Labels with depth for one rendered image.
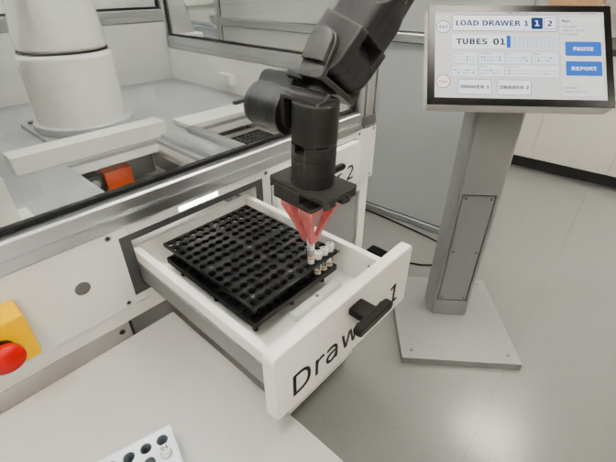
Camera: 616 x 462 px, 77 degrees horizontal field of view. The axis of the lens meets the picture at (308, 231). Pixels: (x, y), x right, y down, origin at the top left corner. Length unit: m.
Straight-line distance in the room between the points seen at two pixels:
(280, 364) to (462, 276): 1.33
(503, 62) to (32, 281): 1.24
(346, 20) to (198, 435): 0.53
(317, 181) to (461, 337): 1.36
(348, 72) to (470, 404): 1.34
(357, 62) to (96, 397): 0.57
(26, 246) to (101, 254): 0.10
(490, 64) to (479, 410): 1.13
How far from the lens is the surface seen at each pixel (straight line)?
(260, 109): 0.51
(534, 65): 1.37
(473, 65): 1.31
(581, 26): 1.49
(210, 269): 0.60
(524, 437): 1.61
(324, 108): 0.45
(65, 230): 0.62
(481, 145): 1.43
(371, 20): 0.47
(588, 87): 1.41
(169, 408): 0.63
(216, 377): 0.64
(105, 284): 0.69
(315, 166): 0.48
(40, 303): 0.66
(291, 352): 0.45
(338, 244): 0.65
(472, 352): 1.73
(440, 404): 1.58
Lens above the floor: 1.26
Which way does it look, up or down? 33 degrees down
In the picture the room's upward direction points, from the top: straight up
